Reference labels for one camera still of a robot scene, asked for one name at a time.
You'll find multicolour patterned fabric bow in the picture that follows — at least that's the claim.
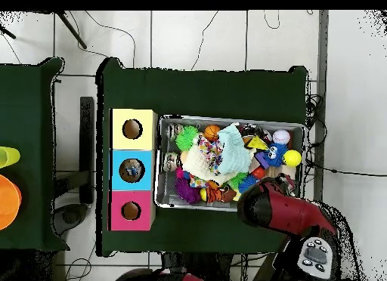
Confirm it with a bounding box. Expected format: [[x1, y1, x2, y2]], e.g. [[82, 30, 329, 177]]
[[197, 137, 224, 174]]

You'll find mint waffle cloth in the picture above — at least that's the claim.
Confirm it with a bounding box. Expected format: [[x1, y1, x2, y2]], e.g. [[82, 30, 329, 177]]
[[217, 122, 253, 175]]

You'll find crushed clear bottle blue label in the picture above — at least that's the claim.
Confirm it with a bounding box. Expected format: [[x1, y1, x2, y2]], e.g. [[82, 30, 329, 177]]
[[126, 159, 145, 179]]

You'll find yellow plastic ball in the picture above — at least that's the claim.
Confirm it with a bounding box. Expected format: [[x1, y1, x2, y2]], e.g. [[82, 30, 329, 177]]
[[283, 149, 303, 168]]

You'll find shallow mesh bin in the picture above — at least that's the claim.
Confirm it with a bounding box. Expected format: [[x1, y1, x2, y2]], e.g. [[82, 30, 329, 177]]
[[154, 113, 305, 214]]

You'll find wooden box with three holes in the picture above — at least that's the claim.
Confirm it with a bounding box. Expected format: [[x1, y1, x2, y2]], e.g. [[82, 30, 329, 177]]
[[107, 107, 158, 233]]

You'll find cream waffle cloth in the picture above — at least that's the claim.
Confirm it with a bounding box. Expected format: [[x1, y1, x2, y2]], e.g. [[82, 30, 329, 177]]
[[181, 144, 240, 185]]

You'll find green spiky ball toy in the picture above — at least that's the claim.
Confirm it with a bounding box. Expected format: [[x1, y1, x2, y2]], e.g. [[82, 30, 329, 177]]
[[175, 125, 200, 151]]

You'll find orange toy basketball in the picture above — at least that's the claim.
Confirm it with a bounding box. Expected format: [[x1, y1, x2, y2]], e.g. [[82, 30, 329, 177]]
[[203, 124, 221, 142]]

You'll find dark green tablecloth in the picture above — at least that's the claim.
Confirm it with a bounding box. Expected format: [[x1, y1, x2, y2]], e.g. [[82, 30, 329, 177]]
[[95, 57, 309, 258], [0, 57, 70, 252]]

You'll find small blue spiky ball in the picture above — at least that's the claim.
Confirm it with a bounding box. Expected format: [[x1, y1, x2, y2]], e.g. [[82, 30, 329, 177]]
[[237, 174, 260, 193]]

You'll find yellow cheese wedge toy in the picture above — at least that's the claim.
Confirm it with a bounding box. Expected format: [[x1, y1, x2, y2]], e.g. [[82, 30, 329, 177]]
[[244, 134, 269, 150]]

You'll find small orange-red ball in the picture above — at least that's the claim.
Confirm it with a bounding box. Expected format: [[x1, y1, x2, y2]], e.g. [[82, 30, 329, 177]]
[[250, 166, 266, 180]]

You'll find blue spiky ball with eyes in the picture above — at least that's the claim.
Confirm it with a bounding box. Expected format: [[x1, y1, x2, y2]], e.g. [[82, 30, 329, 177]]
[[262, 142, 288, 168]]

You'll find white toy baseball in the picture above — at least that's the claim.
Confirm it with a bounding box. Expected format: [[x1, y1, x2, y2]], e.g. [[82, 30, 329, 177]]
[[272, 128, 291, 145]]

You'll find black upright panel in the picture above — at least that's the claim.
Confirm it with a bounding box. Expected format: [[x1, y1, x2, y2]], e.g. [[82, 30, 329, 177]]
[[79, 96, 95, 205]]

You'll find grey rounded base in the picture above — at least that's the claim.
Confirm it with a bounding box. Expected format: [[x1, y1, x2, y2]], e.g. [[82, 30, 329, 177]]
[[52, 202, 89, 237]]

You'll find long black tripod leg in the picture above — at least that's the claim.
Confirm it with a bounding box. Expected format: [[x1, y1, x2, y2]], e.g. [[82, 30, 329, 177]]
[[55, 11, 88, 50]]

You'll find yellow-green plastic cup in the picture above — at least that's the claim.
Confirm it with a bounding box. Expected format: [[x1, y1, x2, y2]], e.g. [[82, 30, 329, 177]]
[[0, 146, 21, 169]]

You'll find orange plastic bowl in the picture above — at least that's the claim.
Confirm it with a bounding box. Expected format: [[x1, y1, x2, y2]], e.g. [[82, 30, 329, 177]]
[[0, 174, 23, 231]]

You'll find short black tripod leg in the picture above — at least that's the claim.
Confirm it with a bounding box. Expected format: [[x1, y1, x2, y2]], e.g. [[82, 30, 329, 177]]
[[0, 23, 17, 39]]

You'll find thin black floor cable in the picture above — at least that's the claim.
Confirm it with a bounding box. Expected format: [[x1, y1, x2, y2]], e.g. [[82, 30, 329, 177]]
[[190, 11, 220, 71], [67, 11, 136, 68]]

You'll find black cable bundle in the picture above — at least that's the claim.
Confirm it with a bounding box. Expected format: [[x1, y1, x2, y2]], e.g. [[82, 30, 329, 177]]
[[304, 93, 328, 149]]

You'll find black cable with connector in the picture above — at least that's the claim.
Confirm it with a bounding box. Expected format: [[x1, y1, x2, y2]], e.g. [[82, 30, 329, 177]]
[[304, 158, 387, 178]]

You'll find thin black cable loop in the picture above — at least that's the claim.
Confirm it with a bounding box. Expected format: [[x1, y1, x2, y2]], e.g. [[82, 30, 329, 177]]
[[263, 11, 281, 30]]

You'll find grey floor rail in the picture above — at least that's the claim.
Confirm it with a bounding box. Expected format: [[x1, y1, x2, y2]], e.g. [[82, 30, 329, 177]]
[[312, 10, 330, 202]]

